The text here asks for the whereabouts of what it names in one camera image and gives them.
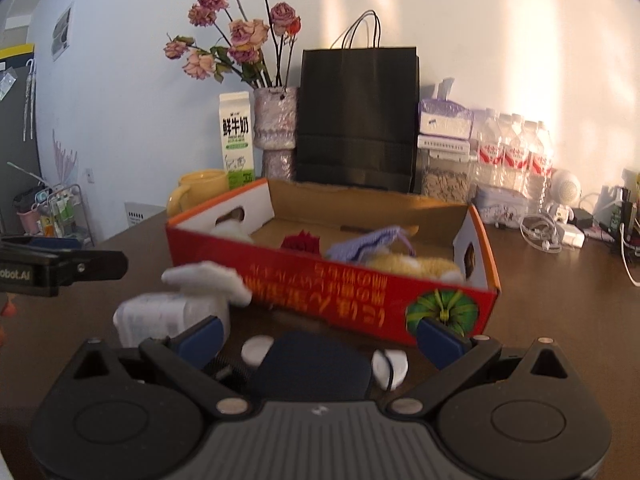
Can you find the white ribbed jar cap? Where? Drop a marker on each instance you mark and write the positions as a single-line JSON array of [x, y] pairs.
[[256, 351]]

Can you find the clear jar of seeds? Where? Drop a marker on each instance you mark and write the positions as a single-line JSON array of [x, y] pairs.
[[445, 180]]

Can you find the white yellow plush toy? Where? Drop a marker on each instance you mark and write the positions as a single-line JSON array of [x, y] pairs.
[[415, 265]]

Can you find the black paper bag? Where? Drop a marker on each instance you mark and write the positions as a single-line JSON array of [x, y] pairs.
[[355, 120]]

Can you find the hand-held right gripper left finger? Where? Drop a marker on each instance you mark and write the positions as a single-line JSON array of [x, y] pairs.
[[200, 337]]

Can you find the white board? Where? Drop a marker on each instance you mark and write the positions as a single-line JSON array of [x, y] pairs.
[[145, 216]]

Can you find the white round speaker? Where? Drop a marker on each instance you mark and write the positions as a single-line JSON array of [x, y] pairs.
[[566, 187]]

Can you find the white earphones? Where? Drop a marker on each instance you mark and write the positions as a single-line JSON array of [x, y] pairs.
[[547, 245]]

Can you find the white power adapter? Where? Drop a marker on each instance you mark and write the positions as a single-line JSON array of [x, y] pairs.
[[573, 236]]

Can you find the purple wall decal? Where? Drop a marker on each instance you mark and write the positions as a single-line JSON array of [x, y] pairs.
[[65, 160]]

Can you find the small white robot figure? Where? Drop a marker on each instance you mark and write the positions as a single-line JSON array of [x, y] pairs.
[[560, 212]]

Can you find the red fabric flower clip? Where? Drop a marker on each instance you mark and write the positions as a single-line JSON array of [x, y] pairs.
[[300, 242]]

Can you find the small green bottle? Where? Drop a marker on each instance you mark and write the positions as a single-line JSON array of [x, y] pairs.
[[617, 215]]

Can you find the person's left hand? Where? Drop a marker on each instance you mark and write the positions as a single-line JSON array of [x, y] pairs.
[[6, 307]]

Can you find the floral wet wipes pack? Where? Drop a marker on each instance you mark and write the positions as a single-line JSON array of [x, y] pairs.
[[500, 205]]

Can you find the purple tissue pack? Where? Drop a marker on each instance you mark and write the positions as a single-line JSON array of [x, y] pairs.
[[445, 120]]

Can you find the dried pink rose bouquet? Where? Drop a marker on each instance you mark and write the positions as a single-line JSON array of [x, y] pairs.
[[245, 35]]

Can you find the purple knitted cloth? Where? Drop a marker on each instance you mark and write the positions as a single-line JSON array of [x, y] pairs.
[[360, 247]]

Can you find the navy pouch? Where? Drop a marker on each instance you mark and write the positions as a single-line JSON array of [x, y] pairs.
[[310, 365]]

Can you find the yellow mug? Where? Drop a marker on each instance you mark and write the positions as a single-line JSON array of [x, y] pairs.
[[200, 185]]

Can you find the black power adapter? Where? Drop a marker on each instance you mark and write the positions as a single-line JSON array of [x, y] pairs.
[[581, 217]]

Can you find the white round tin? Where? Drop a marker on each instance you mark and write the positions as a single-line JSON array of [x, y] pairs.
[[400, 367]]

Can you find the white wall outlet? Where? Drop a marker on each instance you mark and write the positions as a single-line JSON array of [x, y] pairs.
[[90, 175]]

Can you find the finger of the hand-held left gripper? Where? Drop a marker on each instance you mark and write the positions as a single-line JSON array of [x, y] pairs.
[[50, 243], [95, 266]]

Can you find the clear bottle with white label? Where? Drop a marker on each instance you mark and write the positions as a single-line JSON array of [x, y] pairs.
[[150, 315]]

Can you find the white green milk carton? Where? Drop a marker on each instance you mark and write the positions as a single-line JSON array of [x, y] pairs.
[[235, 135]]

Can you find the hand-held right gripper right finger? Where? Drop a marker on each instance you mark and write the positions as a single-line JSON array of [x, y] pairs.
[[440, 340]]

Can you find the grey refrigerator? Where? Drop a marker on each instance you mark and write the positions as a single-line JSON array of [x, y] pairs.
[[20, 135]]

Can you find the pack of water bottles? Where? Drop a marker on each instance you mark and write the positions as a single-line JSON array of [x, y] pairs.
[[515, 155]]

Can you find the mottled pink vase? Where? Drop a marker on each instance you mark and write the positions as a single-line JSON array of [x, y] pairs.
[[275, 120]]

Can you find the red cardboard box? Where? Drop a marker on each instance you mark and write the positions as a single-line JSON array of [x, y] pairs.
[[325, 290]]

